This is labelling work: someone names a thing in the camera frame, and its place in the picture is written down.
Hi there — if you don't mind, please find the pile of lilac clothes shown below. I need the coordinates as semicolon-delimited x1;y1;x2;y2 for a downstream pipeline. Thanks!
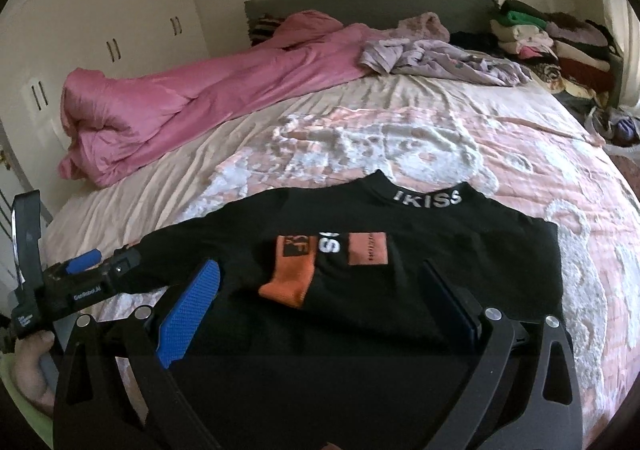
359;13;532;87

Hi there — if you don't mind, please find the white curtain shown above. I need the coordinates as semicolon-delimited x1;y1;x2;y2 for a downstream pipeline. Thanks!
591;0;640;107

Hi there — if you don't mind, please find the pink duvet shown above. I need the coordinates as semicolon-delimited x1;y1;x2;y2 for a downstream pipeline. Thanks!
57;10;401;189

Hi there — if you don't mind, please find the black sweater with orange patches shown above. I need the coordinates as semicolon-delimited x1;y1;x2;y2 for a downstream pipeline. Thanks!
117;169;561;450

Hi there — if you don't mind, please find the person's left forearm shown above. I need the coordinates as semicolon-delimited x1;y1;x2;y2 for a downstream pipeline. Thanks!
0;352;51;433

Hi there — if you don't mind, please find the white wardrobe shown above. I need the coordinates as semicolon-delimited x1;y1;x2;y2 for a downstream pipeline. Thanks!
0;0;211;193

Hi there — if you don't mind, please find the striped pillow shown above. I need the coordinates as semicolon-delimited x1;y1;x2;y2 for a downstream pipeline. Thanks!
249;13;287;45

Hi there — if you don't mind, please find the grey-green headboard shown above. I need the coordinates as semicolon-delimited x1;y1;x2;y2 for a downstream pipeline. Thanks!
243;0;501;34

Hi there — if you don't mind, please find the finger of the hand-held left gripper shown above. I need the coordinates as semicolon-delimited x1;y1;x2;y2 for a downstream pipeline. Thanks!
64;251;104;277
111;245;145;292

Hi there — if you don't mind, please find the plastic bag of clothes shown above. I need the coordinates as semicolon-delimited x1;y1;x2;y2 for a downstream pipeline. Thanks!
584;103;640;153

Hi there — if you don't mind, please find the pink white textured blanket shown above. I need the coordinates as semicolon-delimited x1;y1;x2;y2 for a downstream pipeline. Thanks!
39;73;640;428

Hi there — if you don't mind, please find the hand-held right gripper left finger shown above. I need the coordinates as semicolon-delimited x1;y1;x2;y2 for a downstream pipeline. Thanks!
52;257;223;450

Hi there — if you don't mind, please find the stack of folded clothes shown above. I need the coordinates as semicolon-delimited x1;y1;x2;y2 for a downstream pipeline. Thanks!
489;0;624;102

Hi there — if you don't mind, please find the person's left hand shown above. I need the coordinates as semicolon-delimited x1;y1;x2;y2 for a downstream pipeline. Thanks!
11;330;57;418

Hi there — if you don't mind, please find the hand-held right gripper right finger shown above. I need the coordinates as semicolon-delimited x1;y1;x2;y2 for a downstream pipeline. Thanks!
420;260;586;450

